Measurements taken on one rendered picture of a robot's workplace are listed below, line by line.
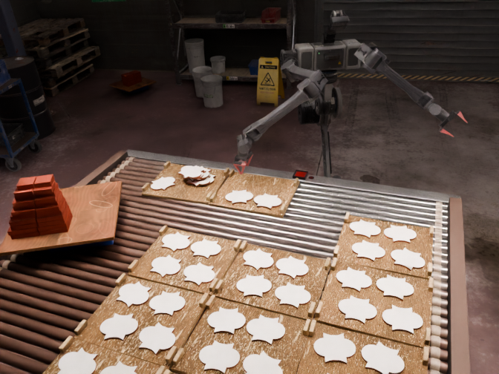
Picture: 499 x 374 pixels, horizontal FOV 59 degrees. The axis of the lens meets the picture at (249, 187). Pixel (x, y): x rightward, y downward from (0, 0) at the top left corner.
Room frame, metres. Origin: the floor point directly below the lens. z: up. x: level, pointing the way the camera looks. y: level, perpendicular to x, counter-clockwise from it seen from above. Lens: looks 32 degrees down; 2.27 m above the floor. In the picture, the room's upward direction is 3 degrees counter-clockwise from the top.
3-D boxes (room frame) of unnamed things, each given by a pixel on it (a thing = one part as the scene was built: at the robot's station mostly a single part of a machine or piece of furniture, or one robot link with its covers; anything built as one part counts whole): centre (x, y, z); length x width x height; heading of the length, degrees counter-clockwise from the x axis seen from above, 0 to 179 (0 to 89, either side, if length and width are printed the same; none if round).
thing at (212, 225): (1.77, 0.08, 0.90); 1.95 x 0.05 x 0.05; 68
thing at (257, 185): (2.07, -0.03, 0.93); 0.41 x 0.35 x 0.02; 69
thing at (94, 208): (1.81, 0.91, 1.03); 0.50 x 0.50 x 0.02; 8
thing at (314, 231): (1.86, 0.04, 0.90); 1.95 x 0.05 x 0.05; 68
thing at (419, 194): (2.30, -0.14, 0.89); 2.08 x 0.08 x 0.06; 68
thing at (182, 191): (2.22, 0.36, 0.93); 0.41 x 0.35 x 0.02; 70
